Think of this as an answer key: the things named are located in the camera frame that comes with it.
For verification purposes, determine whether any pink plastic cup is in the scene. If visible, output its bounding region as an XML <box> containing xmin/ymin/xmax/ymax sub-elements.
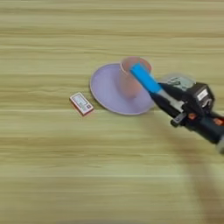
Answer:
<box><xmin>118</xmin><ymin>55</ymin><xmax>153</xmax><ymax>100</ymax></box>

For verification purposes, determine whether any small red white box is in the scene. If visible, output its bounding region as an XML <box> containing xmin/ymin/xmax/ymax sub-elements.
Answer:
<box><xmin>68</xmin><ymin>91</ymin><xmax>95</xmax><ymax>117</ymax></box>

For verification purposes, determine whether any purple round plate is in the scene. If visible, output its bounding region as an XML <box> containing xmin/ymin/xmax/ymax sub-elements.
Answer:
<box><xmin>88</xmin><ymin>62</ymin><xmax>157</xmax><ymax>116</ymax></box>

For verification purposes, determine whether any clear tape roll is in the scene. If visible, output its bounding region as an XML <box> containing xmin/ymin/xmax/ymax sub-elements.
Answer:
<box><xmin>158</xmin><ymin>73</ymin><xmax>197</xmax><ymax>92</ymax></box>

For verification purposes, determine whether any black box with white label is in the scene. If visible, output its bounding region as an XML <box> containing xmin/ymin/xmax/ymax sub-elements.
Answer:
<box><xmin>189</xmin><ymin>82</ymin><xmax>216</xmax><ymax>109</ymax></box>

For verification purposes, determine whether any blue rectangular bar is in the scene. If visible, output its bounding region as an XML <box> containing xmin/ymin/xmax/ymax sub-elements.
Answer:
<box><xmin>129</xmin><ymin>62</ymin><xmax>163</xmax><ymax>95</ymax></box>

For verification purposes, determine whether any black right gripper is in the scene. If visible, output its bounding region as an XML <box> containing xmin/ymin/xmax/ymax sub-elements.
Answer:
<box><xmin>149</xmin><ymin>82</ymin><xmax>224</xmax><ymax>146</ymax></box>

